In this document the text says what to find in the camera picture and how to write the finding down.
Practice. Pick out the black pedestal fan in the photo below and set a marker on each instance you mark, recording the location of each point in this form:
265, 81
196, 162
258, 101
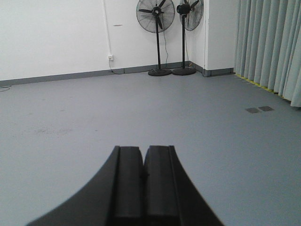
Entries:
190, 13
156, 16

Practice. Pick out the black pedestal fan left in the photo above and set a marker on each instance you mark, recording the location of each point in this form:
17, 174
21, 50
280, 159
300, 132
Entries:
156, 16

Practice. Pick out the grey floor socket plate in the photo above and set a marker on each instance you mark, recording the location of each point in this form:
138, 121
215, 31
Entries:
253, 110

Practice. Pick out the black pedestal fan right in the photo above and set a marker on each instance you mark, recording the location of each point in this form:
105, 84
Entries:
190, 13

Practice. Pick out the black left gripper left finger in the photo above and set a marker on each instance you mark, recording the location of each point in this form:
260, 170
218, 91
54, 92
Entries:
112, 197

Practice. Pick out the grey-green pleated curtain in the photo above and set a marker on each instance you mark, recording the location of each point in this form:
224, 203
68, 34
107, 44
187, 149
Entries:
268, 46

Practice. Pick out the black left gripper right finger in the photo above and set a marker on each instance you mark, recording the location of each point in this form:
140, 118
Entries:
170, 197

